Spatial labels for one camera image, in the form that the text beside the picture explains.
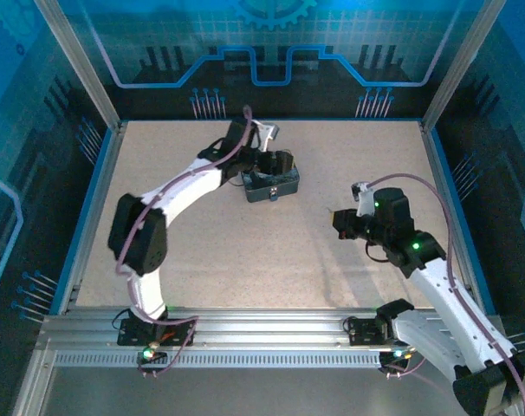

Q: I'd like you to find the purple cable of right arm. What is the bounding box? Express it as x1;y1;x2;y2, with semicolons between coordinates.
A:
364;172;525;416

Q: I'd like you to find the aluminium side rail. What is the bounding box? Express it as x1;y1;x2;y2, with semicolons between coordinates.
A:
418;120;497;315
56;120;129;315

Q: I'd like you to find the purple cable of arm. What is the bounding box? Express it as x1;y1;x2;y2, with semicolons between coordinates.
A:
114;105;263;379
364;172;525;416

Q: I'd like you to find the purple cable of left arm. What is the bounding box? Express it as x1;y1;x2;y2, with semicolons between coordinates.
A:
114;105;263;379

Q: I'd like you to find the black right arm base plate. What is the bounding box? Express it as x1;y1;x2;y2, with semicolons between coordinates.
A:
345;315;396;348

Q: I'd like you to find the grey tin box painted lid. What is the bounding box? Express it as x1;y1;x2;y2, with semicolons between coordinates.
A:
239;150;302;204

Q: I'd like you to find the slotted grey cable duct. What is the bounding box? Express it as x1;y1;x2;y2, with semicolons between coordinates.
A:
53;351;387;370

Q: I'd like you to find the aluminium cross rail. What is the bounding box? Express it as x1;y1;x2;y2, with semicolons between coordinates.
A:
41;306;513;350

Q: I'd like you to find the aluminium corner post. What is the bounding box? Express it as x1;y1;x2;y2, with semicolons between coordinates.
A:
32;0;126;132
420;0;507;132

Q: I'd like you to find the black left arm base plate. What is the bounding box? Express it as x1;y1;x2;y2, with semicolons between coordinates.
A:
117;315;197;348

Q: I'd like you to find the connector board green light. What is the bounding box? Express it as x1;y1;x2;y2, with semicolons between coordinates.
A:
379;348;418;369
136;346;168;366

